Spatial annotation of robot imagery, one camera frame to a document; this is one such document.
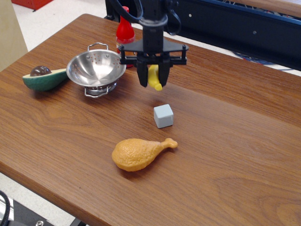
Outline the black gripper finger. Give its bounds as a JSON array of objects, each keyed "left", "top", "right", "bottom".
[
  {"left": 136, "top": 58, "right": 148, "bottom": 87},
  {"left": 158, "top": 56, "right": 171, "bottom": 87}
]

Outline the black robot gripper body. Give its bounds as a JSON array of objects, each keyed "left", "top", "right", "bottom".
[{"left": 118, "top": 18, "right": 189, "bottom": 68}]

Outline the yellow toy banana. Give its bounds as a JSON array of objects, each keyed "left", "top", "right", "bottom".
[{"left": 148, "top": 65, "right": 163, "bottom": 91}]

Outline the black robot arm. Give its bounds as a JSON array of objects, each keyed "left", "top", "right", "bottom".
[{"left": 116, "top": 0, "right": 189, "bottom": 87}]

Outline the silver metal colander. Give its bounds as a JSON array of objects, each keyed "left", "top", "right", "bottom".
[{"left": 66, "top": 42, "right": 127, "bottom": 98}]

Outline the red toy ketchup bottle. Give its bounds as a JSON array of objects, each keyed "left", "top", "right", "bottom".
[{"left": 116, "top": 16, "right": 135, "bottom": 54}]

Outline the light grey cube block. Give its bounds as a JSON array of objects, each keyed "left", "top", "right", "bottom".
[{"left": 153, "top": 104, "right": 174, "bottom": 129}]

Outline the toy chicken drumstick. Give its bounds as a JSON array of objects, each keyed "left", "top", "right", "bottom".
[{"left": 111, "top": 138, "right": 178, "bottom": 172}]

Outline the toy avocado half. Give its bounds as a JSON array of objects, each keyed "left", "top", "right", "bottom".
[{"left": 22, "top": 65, "right": 68, "bottom": 92}]

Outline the red box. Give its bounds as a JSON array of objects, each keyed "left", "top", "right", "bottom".
[{"left": 11, "top": 0, "right": 53, "bottom": 10}]

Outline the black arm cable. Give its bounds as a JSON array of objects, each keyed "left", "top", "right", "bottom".
[{"left": 109, "top": 0, "right": 182, "bottom": 36}]

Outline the dark blue metal frame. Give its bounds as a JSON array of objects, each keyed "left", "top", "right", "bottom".
[{"left": 106, "top": 0, "right": 301, "bottom": 70}]

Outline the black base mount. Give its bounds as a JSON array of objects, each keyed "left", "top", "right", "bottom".
[{"left": 0, "top": 191, "right": 86, "bottom": 226}]

